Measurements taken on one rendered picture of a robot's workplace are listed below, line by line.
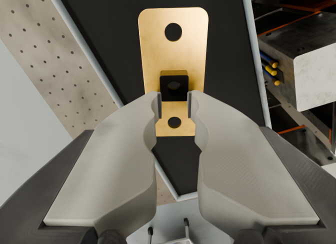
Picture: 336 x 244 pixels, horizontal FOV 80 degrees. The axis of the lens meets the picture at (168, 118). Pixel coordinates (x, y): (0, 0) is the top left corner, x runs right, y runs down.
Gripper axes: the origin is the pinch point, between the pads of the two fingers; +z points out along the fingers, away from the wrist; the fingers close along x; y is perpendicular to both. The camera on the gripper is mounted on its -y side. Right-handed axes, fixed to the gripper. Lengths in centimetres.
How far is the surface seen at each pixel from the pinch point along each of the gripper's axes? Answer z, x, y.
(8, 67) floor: 123, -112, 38
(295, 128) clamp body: 29.3, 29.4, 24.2
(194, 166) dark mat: 7.5, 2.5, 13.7
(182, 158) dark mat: 7.5, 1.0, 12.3
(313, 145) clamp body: 23.0, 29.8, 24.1
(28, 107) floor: 123, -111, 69
